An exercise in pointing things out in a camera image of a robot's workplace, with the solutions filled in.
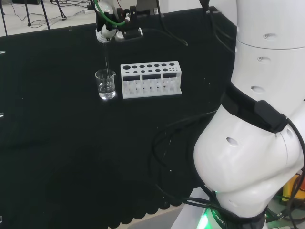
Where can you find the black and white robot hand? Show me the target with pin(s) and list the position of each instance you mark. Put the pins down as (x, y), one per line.
(106, 34)

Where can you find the clear glass rod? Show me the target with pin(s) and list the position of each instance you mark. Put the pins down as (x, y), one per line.
(107, 64)

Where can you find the small clear glass beaker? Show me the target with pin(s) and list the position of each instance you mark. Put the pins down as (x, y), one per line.
(107, 93)

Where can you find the white test tube rack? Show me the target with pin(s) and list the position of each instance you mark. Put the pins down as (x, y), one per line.
(133, 94)

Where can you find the black tripod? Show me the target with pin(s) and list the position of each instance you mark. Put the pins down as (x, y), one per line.
(28, 14)
(3, 19)
(61, 10)

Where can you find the black cloth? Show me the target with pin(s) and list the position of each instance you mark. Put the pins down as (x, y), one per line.
(59, 131)

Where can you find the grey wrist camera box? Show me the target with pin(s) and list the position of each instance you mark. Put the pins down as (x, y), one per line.
(118, 35)

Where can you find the black camera bracket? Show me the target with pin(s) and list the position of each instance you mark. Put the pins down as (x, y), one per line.
(132, 21)

